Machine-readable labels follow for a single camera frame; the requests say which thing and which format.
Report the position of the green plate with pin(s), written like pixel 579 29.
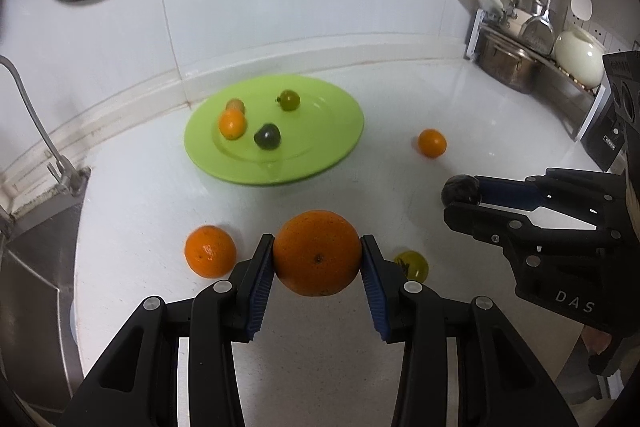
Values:
pixel 321 132

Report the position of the small orange kumquat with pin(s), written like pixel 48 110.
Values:
pixel 432 143
pixel 232 124

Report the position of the green tomato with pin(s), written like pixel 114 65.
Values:
pixel 413 265
pixel 288 100

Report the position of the dish rack shelf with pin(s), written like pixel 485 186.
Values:
pixel 576 106

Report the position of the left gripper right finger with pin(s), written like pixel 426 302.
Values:
pixel 464 364

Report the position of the stainless steel sink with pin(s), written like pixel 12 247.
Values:
pixel 39 353

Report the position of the large orange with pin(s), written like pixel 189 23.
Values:
pixel 317 253
pixel 210 252

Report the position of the thin gooseneck faucet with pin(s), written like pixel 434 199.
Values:
pixel 68 178

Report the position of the dark plum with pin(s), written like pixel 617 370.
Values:
pixel 461 189
pixel 268 137

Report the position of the white ceramic pot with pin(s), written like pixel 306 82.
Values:
pixel 581 55

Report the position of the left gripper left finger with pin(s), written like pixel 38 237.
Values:
pixel 134 382

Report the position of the stainless steel pot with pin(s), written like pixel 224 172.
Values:
pixel 506 62

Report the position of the metal spatula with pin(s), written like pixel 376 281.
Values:
pixel 538 33

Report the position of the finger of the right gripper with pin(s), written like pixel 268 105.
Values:
pixel 597 198
pixel 516 233

